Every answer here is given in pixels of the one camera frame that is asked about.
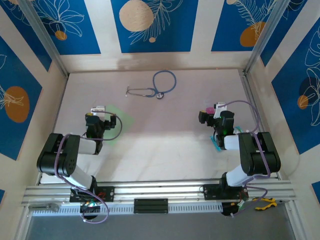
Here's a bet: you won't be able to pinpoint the aluminium table side rail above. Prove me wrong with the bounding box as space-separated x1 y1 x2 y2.
239 71 280 180

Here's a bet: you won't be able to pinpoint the black block on rail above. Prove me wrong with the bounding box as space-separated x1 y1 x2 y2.
133 198 169 214

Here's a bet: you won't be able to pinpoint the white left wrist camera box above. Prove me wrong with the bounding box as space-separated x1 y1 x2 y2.
90 105 107 118

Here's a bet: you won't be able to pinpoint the blue wet wipe packet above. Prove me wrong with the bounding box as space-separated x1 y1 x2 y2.
209 125 245 151

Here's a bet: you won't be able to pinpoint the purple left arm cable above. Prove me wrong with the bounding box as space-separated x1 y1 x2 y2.
53 111 123 224

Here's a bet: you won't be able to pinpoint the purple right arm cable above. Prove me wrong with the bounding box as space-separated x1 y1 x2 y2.
223 99 272 218

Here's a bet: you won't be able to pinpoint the aluminium frame post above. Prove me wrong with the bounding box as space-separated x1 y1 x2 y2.
18 0 70 77
243 0 288 73

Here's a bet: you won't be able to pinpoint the yellow handled pliers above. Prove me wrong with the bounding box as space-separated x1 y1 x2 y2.
252 196 291 211

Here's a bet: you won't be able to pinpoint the white slotted cable duct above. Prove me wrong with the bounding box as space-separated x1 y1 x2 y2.
31 202 223 216

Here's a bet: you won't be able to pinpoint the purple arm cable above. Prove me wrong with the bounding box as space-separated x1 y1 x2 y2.
223 99 272 218
53 111 123 224

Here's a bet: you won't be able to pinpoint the blue stethoscope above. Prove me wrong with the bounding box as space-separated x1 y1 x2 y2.
124 70 177 100

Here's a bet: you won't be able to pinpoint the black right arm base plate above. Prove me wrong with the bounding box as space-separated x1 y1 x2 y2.
202 184 250 201

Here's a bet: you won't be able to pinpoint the light green paper sheet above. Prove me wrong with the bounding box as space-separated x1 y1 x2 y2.
101 104 136 147

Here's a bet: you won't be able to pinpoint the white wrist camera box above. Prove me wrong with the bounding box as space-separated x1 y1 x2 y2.
213 101 229 118
90 105 107 118

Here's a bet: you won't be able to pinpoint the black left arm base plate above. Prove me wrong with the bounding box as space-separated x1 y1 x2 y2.
69 186 116 203

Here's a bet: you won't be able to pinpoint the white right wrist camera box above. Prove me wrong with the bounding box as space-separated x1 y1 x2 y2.
213 101 229 118

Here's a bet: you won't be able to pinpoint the pink plastic case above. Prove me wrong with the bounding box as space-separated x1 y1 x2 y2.
203 99 216 114

